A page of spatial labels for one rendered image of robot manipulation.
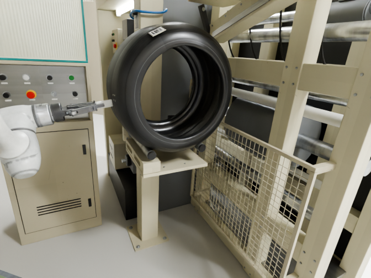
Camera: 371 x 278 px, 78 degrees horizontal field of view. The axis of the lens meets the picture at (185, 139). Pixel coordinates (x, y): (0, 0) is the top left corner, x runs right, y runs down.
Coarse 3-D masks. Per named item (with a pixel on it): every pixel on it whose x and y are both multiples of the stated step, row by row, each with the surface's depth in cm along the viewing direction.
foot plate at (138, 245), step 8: (136, 224) 189; (160, 224) 191; (128, 232) 181; (136, 232) 181; (160, 232) 183; (136, 240) 173; (144, 240) 174; (152, 240) 174; (160, 240) 175; (168, 240) 176; (136, 248) 166; (144, 248) 167
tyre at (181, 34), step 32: (192, 32) 94; (128, 64) 88; (192, 64) 129; (224, 64) 106; (128, 96) 91; (192, 96) 136; (224, 96) 111; (128, 128) 99; (160, 128) 133; (192, 128) 133
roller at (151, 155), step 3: (135, 141) 125; (138, 144) 121; (141, 144) 117; (141, 147) 116; (144, 147) 113; (147, 147) 112; (144, 150) 112; (147, 150) 110; (150, 150) 109; (147, 153) 108; (150, 153) 108; (153, 153) 108; (147, 156) 108; (150, 156) 108; (153, 156) 109; (150, 159) 109
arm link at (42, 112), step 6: (36, 108) 86; (42, 108) 87; (48, 108) 88; (36, 114) 86; (42, 114) 86; (48, 114) 87; (36, 120) 86; (42, 120) 87; (48, 120) 88; (54, 120) 91; (42, 126) 90
